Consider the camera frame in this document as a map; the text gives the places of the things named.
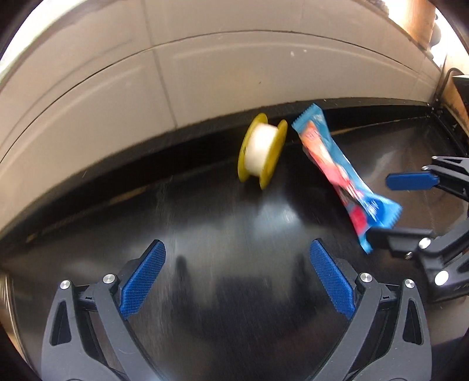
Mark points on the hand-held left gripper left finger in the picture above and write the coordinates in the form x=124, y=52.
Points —
x=143, y=282

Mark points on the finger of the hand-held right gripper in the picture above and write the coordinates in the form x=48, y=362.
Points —
x=412, y=181
x=403, y=238

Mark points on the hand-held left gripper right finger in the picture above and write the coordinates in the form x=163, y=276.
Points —
x=331, y=282

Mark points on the blue red snack wrapper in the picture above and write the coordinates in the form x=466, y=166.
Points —
x=329, y=161

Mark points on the yellow spool of white tape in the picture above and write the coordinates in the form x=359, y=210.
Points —
x=258, y=150

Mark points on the tan cardboard box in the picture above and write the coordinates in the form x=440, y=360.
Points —
x=421, y=22

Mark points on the brown board with black frame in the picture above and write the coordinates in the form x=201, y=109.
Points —
x=454, y=99

